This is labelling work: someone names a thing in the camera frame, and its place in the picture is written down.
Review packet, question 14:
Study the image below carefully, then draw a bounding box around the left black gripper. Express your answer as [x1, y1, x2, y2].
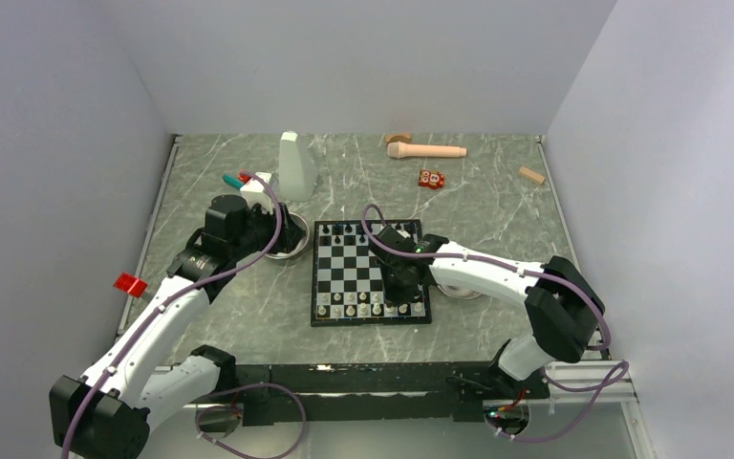
[230, 199, 306, 260]

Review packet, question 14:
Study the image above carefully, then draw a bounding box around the steel bowl with chess pieces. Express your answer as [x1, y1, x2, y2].
[438, 285, 482, 300]

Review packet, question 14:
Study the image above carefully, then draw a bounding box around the black and white chessboard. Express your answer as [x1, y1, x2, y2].
[310, 220, 432, 327]

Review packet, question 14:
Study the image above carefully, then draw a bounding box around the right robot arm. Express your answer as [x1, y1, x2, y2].
[368, 226, 605, 397]

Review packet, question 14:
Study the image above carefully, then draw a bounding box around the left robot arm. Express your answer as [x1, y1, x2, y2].
[49, 171, 306, 458]

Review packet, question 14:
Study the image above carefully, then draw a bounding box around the teal plastic block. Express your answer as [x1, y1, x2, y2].
[222, 174, 243, 189]

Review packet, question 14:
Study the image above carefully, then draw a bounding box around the empty steel bowl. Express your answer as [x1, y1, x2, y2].
[266, 211, 310, 260]

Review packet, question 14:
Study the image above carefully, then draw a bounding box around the grey plastic bottle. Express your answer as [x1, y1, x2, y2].
[277, 131, 318, 202]

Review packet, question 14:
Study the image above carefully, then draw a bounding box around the red owl toy block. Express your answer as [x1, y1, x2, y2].
[418, 169, 444, 189]

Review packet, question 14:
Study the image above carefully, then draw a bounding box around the red lego brick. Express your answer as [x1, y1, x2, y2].
[113, 273, 148, 298]

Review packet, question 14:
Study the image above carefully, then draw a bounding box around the beige toy microphone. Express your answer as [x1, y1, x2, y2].
[386, 142, 467, 159]

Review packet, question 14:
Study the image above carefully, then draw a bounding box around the round wooden disc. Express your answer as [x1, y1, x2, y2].
[384, 132, 412, 144]

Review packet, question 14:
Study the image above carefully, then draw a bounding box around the small wooden block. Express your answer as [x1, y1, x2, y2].
[519, 166, 546, 186]

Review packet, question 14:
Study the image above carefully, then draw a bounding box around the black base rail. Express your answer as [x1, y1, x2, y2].
[197, 361, 550, 426]

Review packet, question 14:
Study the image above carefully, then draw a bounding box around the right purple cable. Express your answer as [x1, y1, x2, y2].
[360, 204, 631, 445]

